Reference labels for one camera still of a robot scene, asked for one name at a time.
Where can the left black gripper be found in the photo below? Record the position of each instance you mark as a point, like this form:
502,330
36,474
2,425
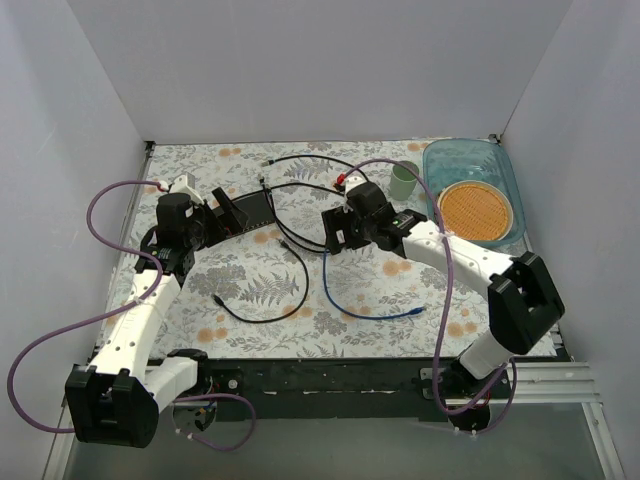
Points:
220,220

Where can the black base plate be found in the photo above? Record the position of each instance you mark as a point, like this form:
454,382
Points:
364,388

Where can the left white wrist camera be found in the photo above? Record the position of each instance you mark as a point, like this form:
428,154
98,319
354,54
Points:
185,183

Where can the green cup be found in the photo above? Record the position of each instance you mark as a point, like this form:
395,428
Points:
403,180

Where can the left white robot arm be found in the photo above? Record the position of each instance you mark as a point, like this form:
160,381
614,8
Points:
116,399

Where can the teal plastic bin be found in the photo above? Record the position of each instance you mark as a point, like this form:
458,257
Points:
447,161

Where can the aluminium rail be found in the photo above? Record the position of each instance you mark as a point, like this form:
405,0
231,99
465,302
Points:
537,383

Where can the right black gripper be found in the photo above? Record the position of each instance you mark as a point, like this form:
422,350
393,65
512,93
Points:
335,230

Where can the orange woven plate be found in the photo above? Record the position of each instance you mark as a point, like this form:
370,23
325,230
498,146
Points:
476,211

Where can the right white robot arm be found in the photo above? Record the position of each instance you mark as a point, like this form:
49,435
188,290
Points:
523,302

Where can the black network switch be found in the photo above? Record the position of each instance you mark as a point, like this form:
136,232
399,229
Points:
258,209

